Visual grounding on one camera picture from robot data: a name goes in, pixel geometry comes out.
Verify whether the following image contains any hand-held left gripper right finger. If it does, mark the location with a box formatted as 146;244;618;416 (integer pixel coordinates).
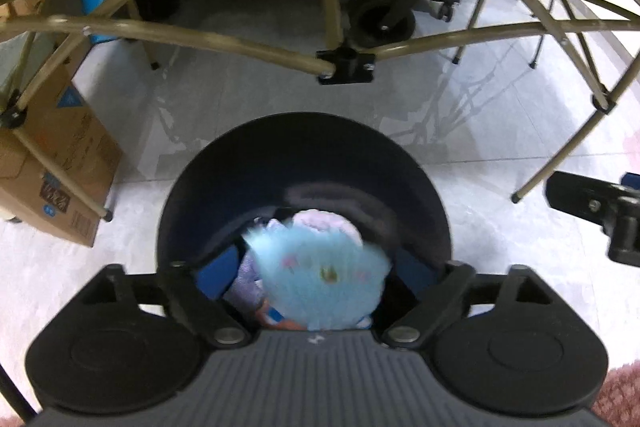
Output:
379;251;542;351

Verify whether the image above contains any pink fuzzy clothing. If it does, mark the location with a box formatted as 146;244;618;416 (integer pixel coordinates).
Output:
592;359;640;427

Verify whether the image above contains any blue plush toy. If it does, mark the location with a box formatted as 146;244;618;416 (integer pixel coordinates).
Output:
242;221;392;331

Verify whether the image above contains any pink fluffy cloth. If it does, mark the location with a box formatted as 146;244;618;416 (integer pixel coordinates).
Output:
291;209;364;249

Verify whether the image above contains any brown cardboard box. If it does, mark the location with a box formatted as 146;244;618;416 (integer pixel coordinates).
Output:
0;51;124;249

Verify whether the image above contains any black trash bin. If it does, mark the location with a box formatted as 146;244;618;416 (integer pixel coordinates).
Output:
155;111;454;299

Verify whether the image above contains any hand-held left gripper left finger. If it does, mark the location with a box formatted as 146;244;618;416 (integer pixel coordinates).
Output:
91;244;252;349

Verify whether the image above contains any olive folding table frame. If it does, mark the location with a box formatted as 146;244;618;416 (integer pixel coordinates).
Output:
0;0;640;224

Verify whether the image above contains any purple woven cloth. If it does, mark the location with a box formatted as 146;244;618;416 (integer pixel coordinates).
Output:
224;251;267;309

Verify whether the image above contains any black caster wheel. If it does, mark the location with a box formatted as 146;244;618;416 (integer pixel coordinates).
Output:
347;0;419;51

